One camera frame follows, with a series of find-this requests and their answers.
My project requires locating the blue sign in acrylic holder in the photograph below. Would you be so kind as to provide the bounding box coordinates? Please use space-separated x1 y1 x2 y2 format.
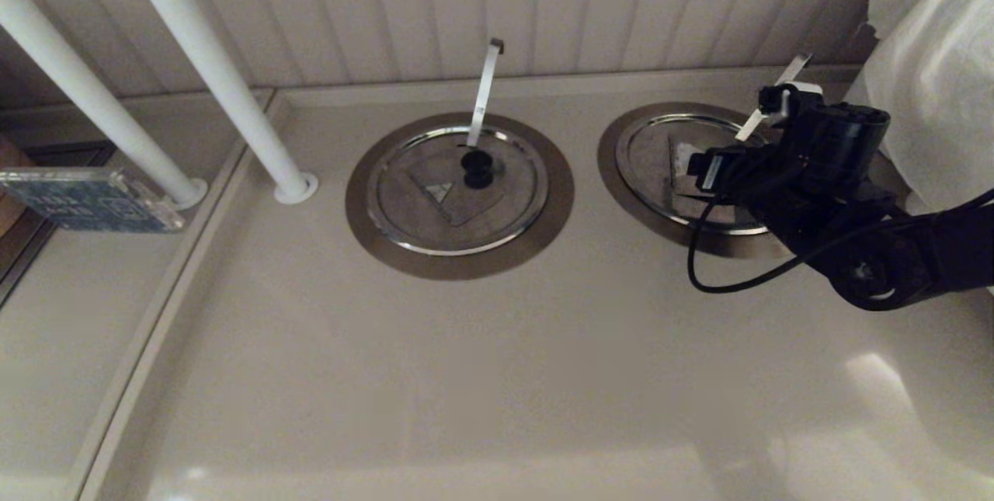
0 167 187 234

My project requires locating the white metal pole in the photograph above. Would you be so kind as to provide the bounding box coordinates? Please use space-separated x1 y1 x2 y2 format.
0 0 209 209
113 0 319 205

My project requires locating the steel lid with black knob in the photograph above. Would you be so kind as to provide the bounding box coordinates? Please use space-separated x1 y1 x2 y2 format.
367 125 550 256
616 113 777 236

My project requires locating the black camera cable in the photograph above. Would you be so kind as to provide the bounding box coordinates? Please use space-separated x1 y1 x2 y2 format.
686 189 994 294

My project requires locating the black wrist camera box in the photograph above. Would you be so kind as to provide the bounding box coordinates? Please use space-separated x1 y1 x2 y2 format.
687 148 748 197

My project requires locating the brown wooden board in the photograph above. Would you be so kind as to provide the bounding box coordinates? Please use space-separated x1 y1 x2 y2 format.
0 132 40 242

